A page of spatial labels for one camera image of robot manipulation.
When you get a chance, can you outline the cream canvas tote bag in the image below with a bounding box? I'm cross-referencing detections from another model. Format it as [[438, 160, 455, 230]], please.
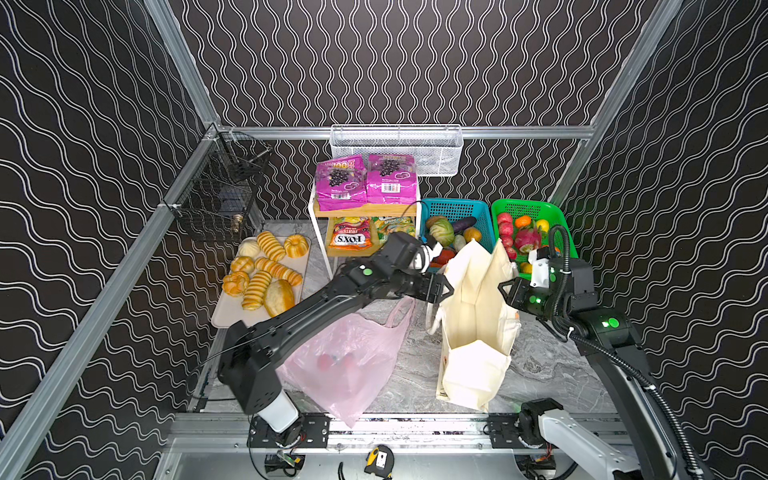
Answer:
[[427, 241, 521, 412]]

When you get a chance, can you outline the green yellow candy bag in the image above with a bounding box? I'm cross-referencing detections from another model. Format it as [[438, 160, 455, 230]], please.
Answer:
[[372, 216, 417, 243]]

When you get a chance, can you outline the purple snack bag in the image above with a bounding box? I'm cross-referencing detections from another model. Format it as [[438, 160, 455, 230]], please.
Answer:
[[314, 155, 368, 211], [366, 154, 418, 205]]

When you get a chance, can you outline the pink plastic bag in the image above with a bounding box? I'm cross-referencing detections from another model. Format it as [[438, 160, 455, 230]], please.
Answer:
[[278, 297, 416, 427]]

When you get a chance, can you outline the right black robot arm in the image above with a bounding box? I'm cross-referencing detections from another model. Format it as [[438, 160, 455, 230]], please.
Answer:
[[498, 225, 713, 479]]

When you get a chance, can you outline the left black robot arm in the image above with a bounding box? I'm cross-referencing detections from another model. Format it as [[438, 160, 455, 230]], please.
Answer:
[[217, 232, 454, 434]]

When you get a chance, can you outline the pink dragon fruit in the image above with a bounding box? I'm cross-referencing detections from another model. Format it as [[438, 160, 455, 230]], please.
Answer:
[[514, 227, 543, 254]]

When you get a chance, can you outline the green cabbage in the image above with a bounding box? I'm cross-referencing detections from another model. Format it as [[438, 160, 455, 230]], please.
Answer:
[[429, 218, 455, 247]]

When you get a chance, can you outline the purple eggplant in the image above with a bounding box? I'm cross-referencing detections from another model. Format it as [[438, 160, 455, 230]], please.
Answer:
[[451, 216, 477, 235]]

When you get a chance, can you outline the green plastic basket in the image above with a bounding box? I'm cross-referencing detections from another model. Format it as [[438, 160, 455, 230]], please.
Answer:
[[491, 199, 578, 279]]

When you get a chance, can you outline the teal plastic basket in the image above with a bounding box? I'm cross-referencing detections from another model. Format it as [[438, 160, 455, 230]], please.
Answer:
[[420, 198, 496, 253]]

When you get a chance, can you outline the red Fox's candy bag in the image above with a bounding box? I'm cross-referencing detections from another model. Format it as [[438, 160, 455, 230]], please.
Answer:
[[328, 217, 373, 251]]

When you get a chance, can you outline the white wooden two-tier shelf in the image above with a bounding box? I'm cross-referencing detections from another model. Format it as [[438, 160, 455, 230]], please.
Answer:
[[308, 186, 426, 277]]

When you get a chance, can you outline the round crusty bread loaf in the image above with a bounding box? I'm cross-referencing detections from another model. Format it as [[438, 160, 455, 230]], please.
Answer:
[[264, 279, 295, 318]]

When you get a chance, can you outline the beige bread tray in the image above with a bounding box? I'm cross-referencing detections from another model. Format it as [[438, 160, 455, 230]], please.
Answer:
[[211, 231, 310, 329]]

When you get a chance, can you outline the striped long bread roll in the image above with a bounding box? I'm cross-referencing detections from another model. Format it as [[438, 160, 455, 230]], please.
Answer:
[[241, 270, 272, 311]]

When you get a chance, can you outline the yellow black tape measure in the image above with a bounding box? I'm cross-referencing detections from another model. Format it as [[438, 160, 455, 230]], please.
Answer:
[[364, 444, 395, 479]]

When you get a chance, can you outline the white wire wall basket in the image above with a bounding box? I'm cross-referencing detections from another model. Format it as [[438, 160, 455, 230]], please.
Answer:
[[329, 124, 464, 177]]

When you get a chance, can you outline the black wire wall basket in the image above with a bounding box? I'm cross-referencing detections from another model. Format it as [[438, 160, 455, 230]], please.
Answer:
[[170, 131, 274, 243]]

